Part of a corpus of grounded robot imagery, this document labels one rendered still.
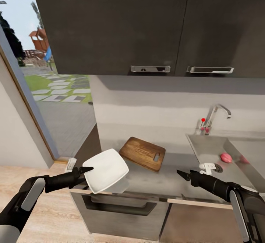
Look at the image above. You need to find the vidalia onion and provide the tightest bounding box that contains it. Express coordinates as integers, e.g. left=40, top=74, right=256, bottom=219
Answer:
left=220, top=153, right=232, bottom=163

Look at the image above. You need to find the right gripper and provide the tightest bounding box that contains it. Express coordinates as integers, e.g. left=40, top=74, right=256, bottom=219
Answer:
left=177, top=170, right=219, bottom=194

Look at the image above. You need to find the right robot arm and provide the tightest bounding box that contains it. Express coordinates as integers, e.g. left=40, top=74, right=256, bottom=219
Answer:
left=177, top=163, right=265, bottom=243

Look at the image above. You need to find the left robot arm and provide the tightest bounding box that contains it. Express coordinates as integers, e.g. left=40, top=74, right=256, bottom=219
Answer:
left=0, top=158, right=94, bottom=243

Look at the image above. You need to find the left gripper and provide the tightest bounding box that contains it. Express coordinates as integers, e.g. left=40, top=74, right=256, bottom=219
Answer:
left=57, top=167, right=94, bottom=190

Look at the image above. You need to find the cutting board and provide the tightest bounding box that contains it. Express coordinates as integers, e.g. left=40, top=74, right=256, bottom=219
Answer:
left=119, top=137, right=166, bottom=172

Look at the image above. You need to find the bowl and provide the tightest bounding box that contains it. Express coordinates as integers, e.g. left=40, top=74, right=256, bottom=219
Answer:
left=83, top=149, right=129, bottom=194

